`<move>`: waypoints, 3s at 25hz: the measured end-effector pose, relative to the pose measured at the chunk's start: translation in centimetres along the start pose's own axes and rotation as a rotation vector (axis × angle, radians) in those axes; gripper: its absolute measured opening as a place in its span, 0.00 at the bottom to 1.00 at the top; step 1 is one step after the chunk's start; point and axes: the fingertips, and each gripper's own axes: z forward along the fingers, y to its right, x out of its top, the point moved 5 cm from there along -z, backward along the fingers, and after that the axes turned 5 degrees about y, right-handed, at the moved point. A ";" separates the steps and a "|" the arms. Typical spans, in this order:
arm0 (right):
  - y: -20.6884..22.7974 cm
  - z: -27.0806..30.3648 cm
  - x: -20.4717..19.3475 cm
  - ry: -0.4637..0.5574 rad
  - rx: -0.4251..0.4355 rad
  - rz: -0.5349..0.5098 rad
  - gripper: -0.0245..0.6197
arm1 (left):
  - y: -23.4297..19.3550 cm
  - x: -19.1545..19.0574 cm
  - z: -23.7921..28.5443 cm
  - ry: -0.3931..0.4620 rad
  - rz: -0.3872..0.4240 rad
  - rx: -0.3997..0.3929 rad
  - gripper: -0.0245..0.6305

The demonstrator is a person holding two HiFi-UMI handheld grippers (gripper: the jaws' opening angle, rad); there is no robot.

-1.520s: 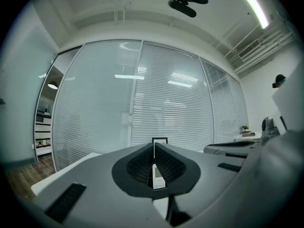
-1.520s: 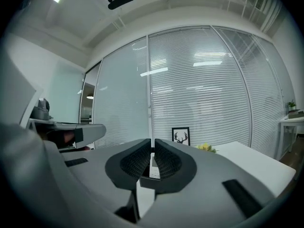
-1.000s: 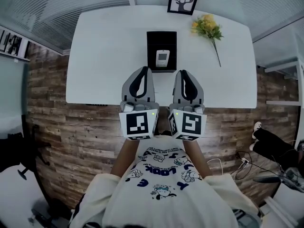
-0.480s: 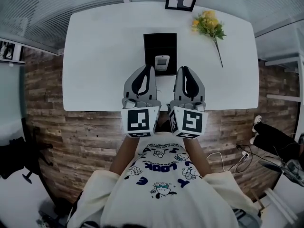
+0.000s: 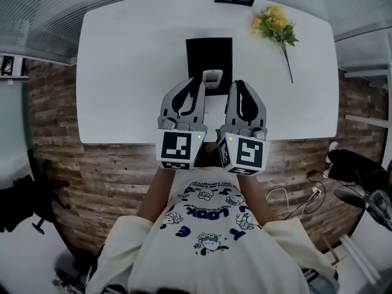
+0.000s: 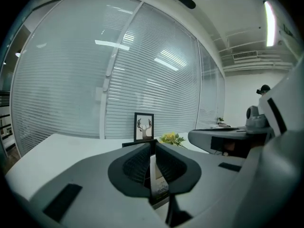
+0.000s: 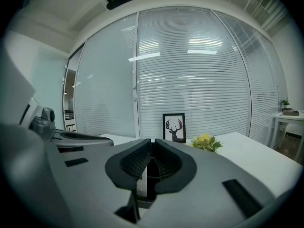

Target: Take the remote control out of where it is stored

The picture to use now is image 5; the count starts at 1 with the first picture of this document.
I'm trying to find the white shelf rack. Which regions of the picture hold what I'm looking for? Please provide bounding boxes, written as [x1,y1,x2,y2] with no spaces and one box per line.
[342,67,388,127]

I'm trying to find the black box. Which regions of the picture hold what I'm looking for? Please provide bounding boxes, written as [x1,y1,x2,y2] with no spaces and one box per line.
[185,37,233,97]

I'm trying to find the glass partition with blinds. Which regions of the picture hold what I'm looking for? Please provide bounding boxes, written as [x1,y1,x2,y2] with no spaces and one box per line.
[0,0,392,59]

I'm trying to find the white charger cable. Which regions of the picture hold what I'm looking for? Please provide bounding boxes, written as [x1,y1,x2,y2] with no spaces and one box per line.
[265,186,323,221]

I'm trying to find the black office chair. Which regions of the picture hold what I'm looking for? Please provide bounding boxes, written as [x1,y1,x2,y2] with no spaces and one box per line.
[0,159,71,236]

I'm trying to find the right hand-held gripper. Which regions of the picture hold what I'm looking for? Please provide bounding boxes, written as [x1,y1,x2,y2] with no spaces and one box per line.
[215,80,271,176]

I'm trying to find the black stand base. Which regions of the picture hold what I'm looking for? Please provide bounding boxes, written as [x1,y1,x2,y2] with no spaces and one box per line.
[53,246,99,294]

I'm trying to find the person's right forearm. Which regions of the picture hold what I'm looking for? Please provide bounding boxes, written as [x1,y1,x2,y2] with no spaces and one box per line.
[234,172,276,230]

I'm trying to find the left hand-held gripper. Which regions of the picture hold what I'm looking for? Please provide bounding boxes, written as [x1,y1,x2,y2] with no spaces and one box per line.
[156,77,209,172]

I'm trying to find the white remote control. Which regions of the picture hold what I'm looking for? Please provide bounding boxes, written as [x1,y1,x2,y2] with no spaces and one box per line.
[202,69,224,91]

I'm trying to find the yellow flower bouquet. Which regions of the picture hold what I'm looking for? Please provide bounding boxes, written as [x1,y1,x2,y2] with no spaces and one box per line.
[251,5,300,85]

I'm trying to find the person's left forearm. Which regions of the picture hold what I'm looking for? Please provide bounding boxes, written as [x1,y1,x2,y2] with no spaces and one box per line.
[138,165,181,226]

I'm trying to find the person's cream printed shirt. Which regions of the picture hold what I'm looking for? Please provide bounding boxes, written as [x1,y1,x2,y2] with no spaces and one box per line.
[85,167,341,294]

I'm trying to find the frosted glass door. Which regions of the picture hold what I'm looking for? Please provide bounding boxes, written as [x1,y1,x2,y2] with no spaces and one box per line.
[0,80,34,192]

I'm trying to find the black round device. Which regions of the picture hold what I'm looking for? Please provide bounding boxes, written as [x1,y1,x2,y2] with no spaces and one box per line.
[333,189,369,209]

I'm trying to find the person's dark trousers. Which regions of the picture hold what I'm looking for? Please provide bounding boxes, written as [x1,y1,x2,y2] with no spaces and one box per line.
[194,141,222,170]

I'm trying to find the black floor cable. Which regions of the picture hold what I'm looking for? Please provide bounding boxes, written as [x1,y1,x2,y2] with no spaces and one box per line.
[307,169,368,195]

